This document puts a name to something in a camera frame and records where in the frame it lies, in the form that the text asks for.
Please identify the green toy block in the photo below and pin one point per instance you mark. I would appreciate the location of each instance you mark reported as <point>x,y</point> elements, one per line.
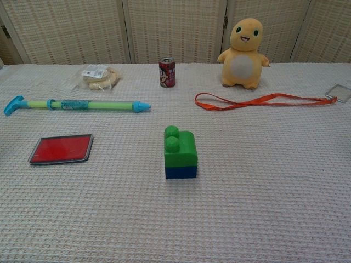
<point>182,152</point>

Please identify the blue toy block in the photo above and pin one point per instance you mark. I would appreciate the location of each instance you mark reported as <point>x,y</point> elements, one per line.
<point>181,172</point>

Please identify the red beverage can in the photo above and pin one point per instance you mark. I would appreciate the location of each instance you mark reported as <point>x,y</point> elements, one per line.
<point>167,73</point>

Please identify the bagged beige snack pack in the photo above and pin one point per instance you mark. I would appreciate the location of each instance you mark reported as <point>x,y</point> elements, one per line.
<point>98,78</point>

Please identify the orange dinosaur plush toy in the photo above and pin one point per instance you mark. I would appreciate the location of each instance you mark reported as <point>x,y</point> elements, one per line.
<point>244,63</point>

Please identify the green blue water pump toy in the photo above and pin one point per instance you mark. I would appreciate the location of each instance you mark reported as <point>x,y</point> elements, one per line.
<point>82,104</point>

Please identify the woven folding screen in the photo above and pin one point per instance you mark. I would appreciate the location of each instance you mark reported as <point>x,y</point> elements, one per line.
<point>175,30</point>

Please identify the red card in clear sleeve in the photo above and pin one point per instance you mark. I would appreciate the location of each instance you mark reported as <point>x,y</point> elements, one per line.
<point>61,149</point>

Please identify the clear plastic badge holder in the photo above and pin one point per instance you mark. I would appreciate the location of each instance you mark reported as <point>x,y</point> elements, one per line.
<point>338,93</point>

